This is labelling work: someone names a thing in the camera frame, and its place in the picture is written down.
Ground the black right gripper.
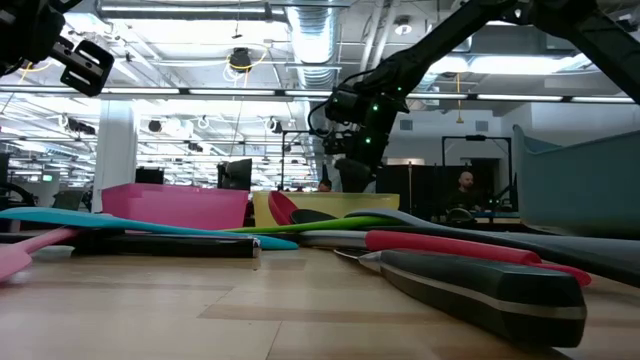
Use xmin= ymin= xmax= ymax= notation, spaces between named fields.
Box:
xmin=322 ymin=125 xmax=387 ymax=194

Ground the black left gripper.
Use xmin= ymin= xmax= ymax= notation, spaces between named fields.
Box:
xmin=0 ymin=14 xmax=115 ymax=97

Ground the grey-blue silicone spatula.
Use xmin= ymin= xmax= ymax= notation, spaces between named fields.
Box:
xmin=344 ymin=208 xmax=640 ymax=290

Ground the green silicone spatula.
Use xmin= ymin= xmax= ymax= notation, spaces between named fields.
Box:
xmin=222 ymin=215 xmax=404 ymax=235

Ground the red spoon with steel shaft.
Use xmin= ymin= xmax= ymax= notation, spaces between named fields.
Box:
xmin=267 ymin=190 xmax=593 ymax=289

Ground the teal silicone spatula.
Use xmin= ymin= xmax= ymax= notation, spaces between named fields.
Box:
xmin=0 ymin=207 xmax=300 ymax=251

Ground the pink silicone spatula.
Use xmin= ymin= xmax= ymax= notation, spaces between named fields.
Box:
xmin=0 ymin=227 xmax=81 ymax=284

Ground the yellow plastic bin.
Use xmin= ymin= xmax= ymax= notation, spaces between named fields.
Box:
xmin=252 ymin=191 xmax=401 ymax=229

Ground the black partition screen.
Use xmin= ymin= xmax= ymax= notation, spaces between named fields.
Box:
xmin=374 ymin=164 xmax=471 ymax=221

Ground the white building column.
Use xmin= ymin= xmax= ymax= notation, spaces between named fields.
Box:
xmin=92 ymin=99 xmax=139 ymax=214

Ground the black dome-shaped object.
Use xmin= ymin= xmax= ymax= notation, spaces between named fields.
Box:
xmin=446 ymin=207 xmax=476 ymax=224

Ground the black monitor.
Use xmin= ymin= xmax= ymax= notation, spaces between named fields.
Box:
xmin=217 ymin=158 xmax=254 ymax=192
xmin=134 ymin=167 xmax=165 ymax=185

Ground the dark background table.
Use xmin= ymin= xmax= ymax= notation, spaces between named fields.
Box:
xmin=432 ymin=212 xmax=521 ymax=232

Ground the long ceiling light strip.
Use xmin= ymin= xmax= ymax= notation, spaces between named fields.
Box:
xmin=0 ymin=85 xmax=640 ymax=105

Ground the black ceiling-hung device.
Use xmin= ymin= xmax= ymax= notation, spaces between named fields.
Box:
xmin=228 ymin=47 xmax=254 ymax=74

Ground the pink plastic bin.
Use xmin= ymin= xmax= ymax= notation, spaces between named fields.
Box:
xmin=101 ymin=182 xmax=250 ymax=232

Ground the blue plastic bin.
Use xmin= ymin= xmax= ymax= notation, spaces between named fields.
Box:
xmin=512 ymin=124 xmax=640 ymax=241

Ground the black rig frame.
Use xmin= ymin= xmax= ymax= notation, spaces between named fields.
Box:
xmin=441 ymin=134 xmax=514 ymax=211
xmin=281 ymin=129 xmax=326 ymax=192

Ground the yellow hanging cord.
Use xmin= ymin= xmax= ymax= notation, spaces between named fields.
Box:
xmin=454 ymin=72 xmax=465 ymax=125

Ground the ribbed silver air duct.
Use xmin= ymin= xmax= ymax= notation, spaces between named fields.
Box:
xmin=285 ymin=0 xmax=342 ymax=91

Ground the large black-handled knife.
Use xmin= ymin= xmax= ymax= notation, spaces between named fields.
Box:
xmin=333 ymin=247 xmax=587 ymax=349

